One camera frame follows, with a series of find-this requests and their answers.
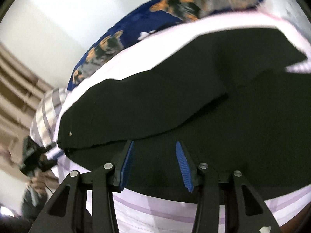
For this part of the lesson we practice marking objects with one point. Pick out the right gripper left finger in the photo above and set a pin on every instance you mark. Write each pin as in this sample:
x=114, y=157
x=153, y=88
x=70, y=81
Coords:
x=122, y=166

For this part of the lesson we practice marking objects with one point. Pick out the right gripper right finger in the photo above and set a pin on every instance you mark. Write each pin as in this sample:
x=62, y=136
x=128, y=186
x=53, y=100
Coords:
x=187, y=166

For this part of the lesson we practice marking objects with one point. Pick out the black pants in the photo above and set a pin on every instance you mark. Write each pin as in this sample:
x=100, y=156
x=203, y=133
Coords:
x=225, y=95

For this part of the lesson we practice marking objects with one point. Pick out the person's left hand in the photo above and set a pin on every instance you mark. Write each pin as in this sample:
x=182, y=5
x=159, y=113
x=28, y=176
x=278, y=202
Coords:
x=40, y=184

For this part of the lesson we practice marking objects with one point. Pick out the plaid grey white pillow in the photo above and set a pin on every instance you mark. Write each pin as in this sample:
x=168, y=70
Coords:
x=44, y=122

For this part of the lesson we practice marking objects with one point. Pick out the pink purple checked bedsheet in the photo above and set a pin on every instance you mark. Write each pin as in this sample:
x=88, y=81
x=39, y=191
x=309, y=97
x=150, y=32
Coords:
x=140, y=213

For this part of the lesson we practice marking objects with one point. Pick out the beige wooden headboard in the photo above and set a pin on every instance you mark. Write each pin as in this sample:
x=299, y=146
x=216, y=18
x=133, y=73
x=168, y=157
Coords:
x=21, y=93

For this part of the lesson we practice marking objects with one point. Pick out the blue orange patterned blanket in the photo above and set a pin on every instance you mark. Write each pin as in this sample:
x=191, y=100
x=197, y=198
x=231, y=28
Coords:
x=149, y=18

